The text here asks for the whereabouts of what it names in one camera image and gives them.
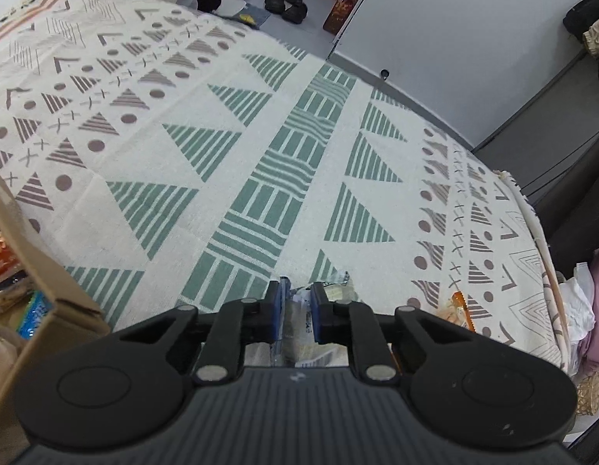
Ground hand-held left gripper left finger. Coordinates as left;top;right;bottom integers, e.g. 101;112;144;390
110;278;285;383

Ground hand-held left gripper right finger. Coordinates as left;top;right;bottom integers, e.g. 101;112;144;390
309;281;477;383

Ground white nougat packet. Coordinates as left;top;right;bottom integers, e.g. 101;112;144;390
270;271;392;369

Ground cardboard box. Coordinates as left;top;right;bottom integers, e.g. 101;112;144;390
0;167;111;465

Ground blue plum candy packet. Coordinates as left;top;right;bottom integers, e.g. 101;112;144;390
16;291;55;340

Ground orange cracker packet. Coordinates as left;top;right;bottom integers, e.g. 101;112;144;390
437;291;477;332

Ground patterned blanket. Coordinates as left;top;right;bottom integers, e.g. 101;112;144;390
0;0;571;379

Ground white plastic bag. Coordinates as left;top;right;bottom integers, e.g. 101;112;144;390
554;262;598;374

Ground orange shiny snack packet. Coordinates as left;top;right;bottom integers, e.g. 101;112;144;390
0;230;24;284

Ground gold woven basket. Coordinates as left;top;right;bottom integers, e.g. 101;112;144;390
575;373;599;417

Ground grey floor cloth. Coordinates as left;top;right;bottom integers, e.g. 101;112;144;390
222;0;271;27

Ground red gift bag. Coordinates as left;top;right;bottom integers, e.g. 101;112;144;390
324;0;361;34

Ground beige garment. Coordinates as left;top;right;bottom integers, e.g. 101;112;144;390
583;19;599;59

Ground black hanging garment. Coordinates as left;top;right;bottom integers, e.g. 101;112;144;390
563;0;599;44

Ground black cable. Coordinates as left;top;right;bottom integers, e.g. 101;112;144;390
522;140;599;195

